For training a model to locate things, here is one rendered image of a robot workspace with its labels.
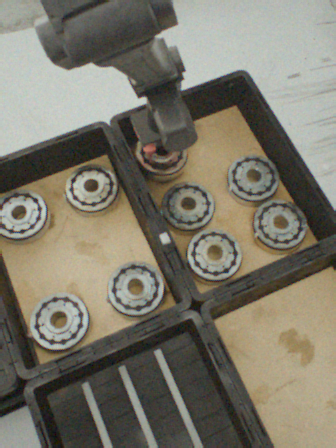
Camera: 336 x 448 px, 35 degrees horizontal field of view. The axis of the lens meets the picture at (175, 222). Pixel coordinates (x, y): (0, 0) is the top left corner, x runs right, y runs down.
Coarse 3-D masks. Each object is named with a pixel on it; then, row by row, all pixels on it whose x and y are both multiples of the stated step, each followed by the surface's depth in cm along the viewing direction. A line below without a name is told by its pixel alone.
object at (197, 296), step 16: (224, 80) 105; (256, 96) 104; (128, 112) 102; (272, 112) 102; (112, 128) 100; (288, 144) 101; (128, 160) 98; (304, 176) 97; (144, 192) 95; (320, 192) 96; (160, 224) 93; (176, 256) 90; (288, 256) 91; (304, 256) 91; (256, 272) 90; (192, 288) 88; (224, 288) 88
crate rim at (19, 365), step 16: (80, 128) 100; (96, 128) 100; (48, 144) 99; (112, 144) 99; (0, 160) 97; (128, 176) 96; (144, 208) 95; (176, 272) 89; (0, 304) 87; (0, 320) 86; (144, 320) 86; (160, 320) 86; (112, 336) 85; (16, 352) 84; (80, 352) 84; (16, 368) 83; (48, 368) 83
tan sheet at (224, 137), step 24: (216, 120) 113; (240, 120) 113; (216, 144) 111; (240, 144) 111; (192, 168) 108; (216, 168) 109; (216, 192) 106; (216, 216) 104; (240, 216) 104; (240, 240) 102; (312, 240) 103; (264, 264) 101
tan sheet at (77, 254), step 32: (96, 160) 109; (64, 192) 106; (64, 224) 103; (96, 224) 103; (128, 224) 103; (32, 256) 100; (64, 256) 101; (96, 256) 101; (128, 256) 101; (32, 288) 98; (64, 288) 98; (96, 288) 98; (64, 320) 96; (96, 320) 96; (128, 320) 96
